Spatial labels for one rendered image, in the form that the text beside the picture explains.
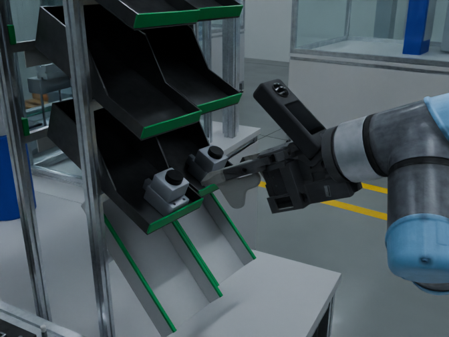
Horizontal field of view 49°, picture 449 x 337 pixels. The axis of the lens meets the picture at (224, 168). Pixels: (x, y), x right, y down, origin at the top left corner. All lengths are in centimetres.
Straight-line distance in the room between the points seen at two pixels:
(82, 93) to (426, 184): 51
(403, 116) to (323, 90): 424
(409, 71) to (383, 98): 31
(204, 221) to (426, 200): 65
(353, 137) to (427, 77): 389
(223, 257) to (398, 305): 181
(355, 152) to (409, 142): 7
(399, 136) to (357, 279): 240
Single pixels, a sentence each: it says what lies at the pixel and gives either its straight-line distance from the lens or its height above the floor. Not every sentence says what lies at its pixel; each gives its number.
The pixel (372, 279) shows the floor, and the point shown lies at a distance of 296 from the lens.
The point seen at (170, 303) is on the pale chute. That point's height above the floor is 102.
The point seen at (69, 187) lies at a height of 86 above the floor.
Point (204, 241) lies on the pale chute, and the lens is 106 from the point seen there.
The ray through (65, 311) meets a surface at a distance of 124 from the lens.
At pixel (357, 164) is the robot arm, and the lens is 58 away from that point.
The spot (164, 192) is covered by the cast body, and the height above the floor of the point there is 124.
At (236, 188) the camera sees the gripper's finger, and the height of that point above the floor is 131.
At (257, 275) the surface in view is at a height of 86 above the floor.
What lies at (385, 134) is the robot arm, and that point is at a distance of 56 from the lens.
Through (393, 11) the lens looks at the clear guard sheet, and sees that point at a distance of 452.
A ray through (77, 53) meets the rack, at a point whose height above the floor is 147.
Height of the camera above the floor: 158
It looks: 21 degrees down
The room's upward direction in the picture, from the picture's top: straight up
